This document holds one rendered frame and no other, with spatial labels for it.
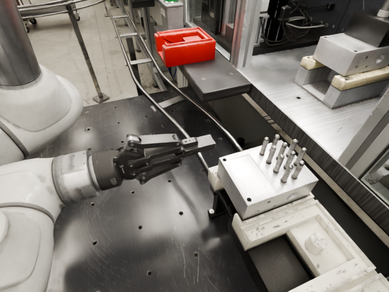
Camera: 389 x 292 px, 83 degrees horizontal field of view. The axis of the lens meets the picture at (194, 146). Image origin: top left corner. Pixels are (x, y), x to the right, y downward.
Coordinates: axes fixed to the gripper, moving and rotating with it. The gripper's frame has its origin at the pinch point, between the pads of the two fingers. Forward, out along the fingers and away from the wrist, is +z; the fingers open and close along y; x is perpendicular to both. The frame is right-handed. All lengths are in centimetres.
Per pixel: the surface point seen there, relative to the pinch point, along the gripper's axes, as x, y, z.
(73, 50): 306, -88, -60
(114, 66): 238, -88, -14
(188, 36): 39.5, 7.3, 12.0
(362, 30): 3.9, 16.9, 38.6
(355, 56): -1.2, 14.5, 32.5
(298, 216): -20.7, 0.3, 9.1
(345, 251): -27.3, -0.4, 12.5
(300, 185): -18.1, 5.1, 9.6
